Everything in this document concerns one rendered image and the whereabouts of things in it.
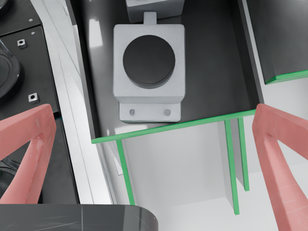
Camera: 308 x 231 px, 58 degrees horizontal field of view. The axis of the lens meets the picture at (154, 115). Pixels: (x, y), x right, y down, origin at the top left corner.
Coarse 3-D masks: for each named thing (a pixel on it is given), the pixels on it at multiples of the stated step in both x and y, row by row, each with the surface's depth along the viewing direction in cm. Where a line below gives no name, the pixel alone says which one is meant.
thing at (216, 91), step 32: (96, 0) 23; (192, 0) 23; (224, 0) 23; (96, 32) 23; (192, 32) 23; (224, 32) 23; (96, 64) 23; (192, 64) 23; (224, 64) 23; (96, 96) 23; (192, 96) 23; (224, 96) 23; (256, 96) 21; (96, 128) 21; (128, 128) 22; (160, 128) 20
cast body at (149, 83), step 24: (120, 24) 17; (144, 24) 17; (168, 24) 17; (120, 48) 17; (144, 48) 16; (168, 48) 16; (120, 72) 17; (144, 72) 16; (168, 72) 16; (120, 96) 17; (144, 96) 17; (168, 96) 17; (120, 120) 20; (144, 120) 19; (168, 120) 19
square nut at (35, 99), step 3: (33, 93) 51; (36, 93) 51; (30, 96) 51; (33, 96) 52; (36, 96) 51; (30, 99) 51; (33, 99) 51; (36, 99) 51; (30, 102) 51; (33, 102) 51; (36, 102) 51
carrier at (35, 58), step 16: (32, 32) 61; (0, 48) 59; (16, 48) 59; (32, 48) 59; (0, 64) 54; (16, 64) 54; (32, 64) 56; (48, 64) 56; (0, 80) 52; (16, 80) 52; (32, 80) 54; (48, 80) 54; (0, 96) 51; (16, 96) 53; (48, 96) 52; (0, 112) 51; (16, 112) 51
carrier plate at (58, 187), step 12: (60, 120) 50; (60, 132) 48; (24, 144) 47; (60, 144) 47; (12, 156) 47; (60, 156) 46; (48, 168) 45; (60, 168) 45; (72, 168) 46; (48, 180) 44; (60, 180) 44; (72, 180) 44; (48, 192) 43; (60, 192) 43; (72, 192) 43
